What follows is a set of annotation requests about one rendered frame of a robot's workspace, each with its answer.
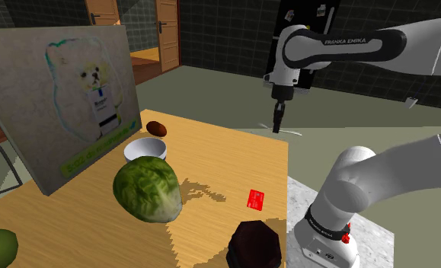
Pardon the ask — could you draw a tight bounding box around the wooden table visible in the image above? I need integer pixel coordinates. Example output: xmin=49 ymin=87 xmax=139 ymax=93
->
xmin=0 ymin=108 xmax=289 ymax=268

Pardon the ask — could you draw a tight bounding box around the red card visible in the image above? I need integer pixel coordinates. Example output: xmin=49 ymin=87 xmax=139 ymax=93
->
xmin=246 ymin=189 xmax=266 ymax=212

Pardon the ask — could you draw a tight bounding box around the wooden door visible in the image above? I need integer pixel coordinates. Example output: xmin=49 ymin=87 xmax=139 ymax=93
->
xmin=84 ymin=0 xmax=122 ymax=27
xmin=155 ymin=0 xmax=182 ymax=73

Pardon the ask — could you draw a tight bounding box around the brown oval fruit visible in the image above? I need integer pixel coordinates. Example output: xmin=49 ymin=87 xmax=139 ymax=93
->
xmin=145 ymin=120 xmax=168 ymax=138

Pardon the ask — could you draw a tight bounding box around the white bowl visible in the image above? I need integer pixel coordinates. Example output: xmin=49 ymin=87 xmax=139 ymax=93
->
xmin=123 ymin=137 xmax=168 ymax=164

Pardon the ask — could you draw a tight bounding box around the dark red octagonal box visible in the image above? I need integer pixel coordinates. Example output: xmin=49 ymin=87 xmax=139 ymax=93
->
xmin=225 ymin=219 xmax=283 ymax=268

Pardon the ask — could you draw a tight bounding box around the green lettuce head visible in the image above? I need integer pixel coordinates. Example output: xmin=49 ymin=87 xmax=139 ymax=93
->
xmin=112 ymin=155 xmax=184 ymax=224

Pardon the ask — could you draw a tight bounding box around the grey marbled robot stand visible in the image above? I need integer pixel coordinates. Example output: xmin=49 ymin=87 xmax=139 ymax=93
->
xmin=286 ymin=175 xmax=396 ymax=268

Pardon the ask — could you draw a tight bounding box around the grey box with dog picture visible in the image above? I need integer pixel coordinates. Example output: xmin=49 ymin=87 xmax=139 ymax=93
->
xmin=0 ymin=24 xmax=143 ymax=197

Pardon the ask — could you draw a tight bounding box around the metal frame chair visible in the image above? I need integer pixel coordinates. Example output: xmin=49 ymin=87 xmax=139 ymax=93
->
xmin=0 ymin=139 xmax=24 ymax=202

